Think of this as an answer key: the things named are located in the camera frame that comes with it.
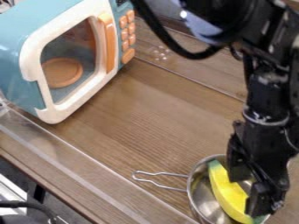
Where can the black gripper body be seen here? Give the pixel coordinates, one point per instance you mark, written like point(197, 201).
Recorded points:
point(265, 142)

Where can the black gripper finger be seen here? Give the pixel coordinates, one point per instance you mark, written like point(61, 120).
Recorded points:
point(239, 171)
point(265, 199)

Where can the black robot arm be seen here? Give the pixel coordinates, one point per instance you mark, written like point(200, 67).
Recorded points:
point(261, 28)

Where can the yellow toy banana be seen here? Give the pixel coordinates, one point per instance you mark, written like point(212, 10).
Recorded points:
point(229, 194)

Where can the orange microwave turntable plate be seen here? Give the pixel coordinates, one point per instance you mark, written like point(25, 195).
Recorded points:
point(61, 71)

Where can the blue toy microwave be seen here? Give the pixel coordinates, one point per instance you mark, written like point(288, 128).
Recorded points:
point(92, 31)

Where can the silver pot with wire handle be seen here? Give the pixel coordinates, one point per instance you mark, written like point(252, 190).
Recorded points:
point(203, 203)

